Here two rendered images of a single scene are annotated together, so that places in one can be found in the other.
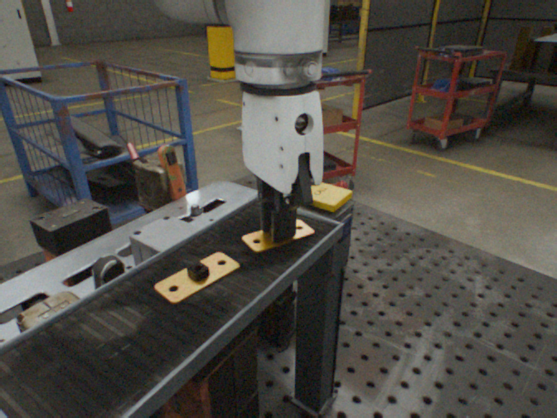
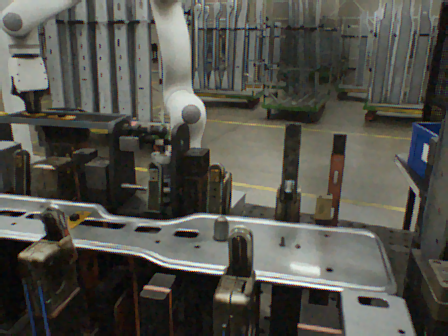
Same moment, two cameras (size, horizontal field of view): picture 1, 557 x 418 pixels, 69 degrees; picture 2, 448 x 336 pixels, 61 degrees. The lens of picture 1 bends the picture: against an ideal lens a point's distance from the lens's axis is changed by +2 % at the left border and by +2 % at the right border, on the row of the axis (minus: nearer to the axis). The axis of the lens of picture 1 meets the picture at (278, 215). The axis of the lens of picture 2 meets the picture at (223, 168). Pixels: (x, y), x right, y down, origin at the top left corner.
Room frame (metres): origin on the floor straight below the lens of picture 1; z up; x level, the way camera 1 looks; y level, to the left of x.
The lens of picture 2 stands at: (0.32, 1.34, 1.39)
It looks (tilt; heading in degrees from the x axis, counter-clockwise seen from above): 19 degrees down; 247
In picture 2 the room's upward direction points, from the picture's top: straight up
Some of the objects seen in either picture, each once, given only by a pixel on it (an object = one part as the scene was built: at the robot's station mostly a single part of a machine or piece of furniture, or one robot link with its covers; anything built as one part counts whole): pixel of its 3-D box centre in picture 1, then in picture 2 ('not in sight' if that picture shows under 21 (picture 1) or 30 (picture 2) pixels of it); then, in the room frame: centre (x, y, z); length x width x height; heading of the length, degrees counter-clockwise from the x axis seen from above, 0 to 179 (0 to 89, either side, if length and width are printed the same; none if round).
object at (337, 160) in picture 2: not in sight; (329, 236); (-0.23, 0.69, 0.95); 0.03 x 0.01 x 0.50; 145
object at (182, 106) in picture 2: not in sight; (185, 126); (-0.07, 0.06, 1.10); 0.19 x 0.12 x 0.24; 85
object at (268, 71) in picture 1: (278, 66); (25, 50); (0.41, 0.00, 1.35); 0.09 x 0.08 x 0.03; 31
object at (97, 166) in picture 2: not in sight; (109, 224); (0.24, 0.31, 0.89); 0.13 x 0.11 x 0.38; 55
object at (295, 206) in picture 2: not in sight; (284, 256); (-0.15, 0.62, 0.88); 0.07 x 0.06 x 0.35; 55
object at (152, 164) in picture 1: (166, 226); not in sight; (0.91, 0.30, 0.88); 0.15 x 0.11 x 0.36; 55
